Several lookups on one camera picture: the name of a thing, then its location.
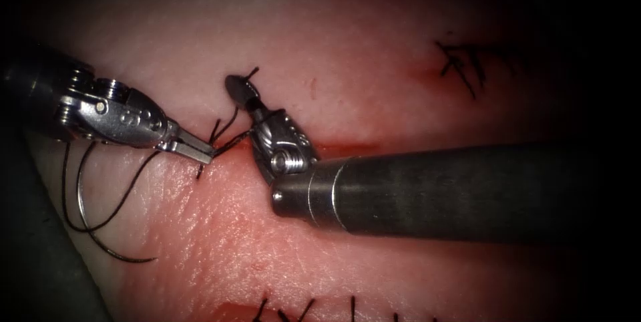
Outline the left arm needle driver jaw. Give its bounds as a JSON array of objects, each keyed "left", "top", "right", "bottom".
[
  {"left": 157, "top": 140, "right": 216, "bottom": 166},
  {"left": 175, "top": 128, "right": 218, "bottom": 157}
]

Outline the right arm needle driver jaw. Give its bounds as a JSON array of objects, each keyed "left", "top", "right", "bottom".
[{"left": 224, "top": 73, "right": 268, "bottom": 114}]

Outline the left arm needle driver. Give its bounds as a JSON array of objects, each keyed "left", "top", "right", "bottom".
[{"left": 56, "top": 63, "right": 180, "bottom": 151}]

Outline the right arm needle driver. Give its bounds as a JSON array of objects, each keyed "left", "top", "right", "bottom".
[{"left": 248, "top": 107, "right": 319, "bottom": 186}]

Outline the black thread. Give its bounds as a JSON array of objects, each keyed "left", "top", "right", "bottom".
[{"left": 61, "top": 66, "right": 261, "bottom": 235}]

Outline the curved steel needle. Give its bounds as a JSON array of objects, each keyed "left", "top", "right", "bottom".
[{"left": 75, "top": 141, "right": 158, "bottom": 265}]

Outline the tissue pad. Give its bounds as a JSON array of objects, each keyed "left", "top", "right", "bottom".
[{"left": 19, "top": 0, "right": 602, "bottom": 322}]

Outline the black stitching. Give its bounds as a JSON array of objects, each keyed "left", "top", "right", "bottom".
[
  {"left": 434, "top": 40, "right": 509, "bottom": 101},
  {"left": 252, "top": 295, "right": 439, "bottom": 322}
]

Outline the grey-green cloth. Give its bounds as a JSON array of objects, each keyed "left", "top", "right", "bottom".
[{"left": 0, "top": 126, "right": 114, "bottom": 322}]

